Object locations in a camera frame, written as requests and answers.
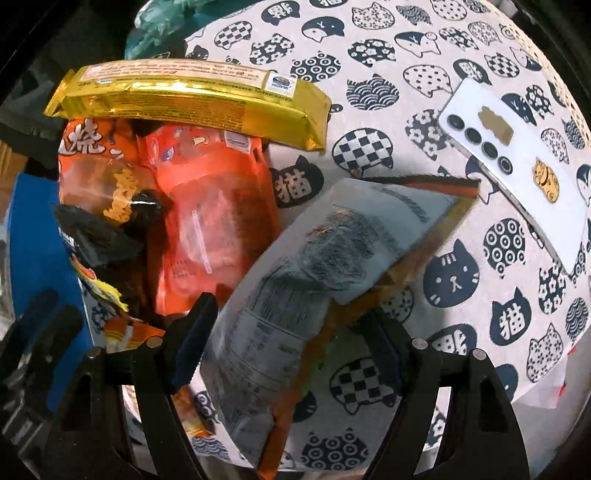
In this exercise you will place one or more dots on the white smartphone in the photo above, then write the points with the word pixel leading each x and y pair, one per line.
pixel 508 152

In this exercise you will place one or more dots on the gold snack packet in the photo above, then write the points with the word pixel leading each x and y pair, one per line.
pixel 184 97

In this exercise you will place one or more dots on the orange yellow snack packet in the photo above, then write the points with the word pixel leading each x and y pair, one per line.
pixel 134 334

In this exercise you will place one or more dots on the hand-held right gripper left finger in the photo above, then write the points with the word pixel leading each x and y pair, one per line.
pixel 187 350

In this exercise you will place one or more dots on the grey printed snack bag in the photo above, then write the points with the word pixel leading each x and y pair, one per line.
pixel 295 286

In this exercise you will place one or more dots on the black snack packet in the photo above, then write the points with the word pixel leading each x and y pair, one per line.
pixel 92 240

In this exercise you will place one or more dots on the blue cardboard box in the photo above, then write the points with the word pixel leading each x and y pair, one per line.
pixel 37 240

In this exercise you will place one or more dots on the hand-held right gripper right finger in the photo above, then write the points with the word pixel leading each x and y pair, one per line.
pixel 392 350

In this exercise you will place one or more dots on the orange noodle packet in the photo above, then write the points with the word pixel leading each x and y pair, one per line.
pixel 87 152

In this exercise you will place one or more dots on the red white paper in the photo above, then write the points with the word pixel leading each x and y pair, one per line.
pixel 564 392

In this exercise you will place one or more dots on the cat print tablecloth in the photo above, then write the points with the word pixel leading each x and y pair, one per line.
pixel 392 115

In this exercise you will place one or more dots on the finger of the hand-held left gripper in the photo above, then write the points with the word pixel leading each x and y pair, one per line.
pixel 51 332

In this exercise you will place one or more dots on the teal plastic bag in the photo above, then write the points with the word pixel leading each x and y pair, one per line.
pixel 157 27

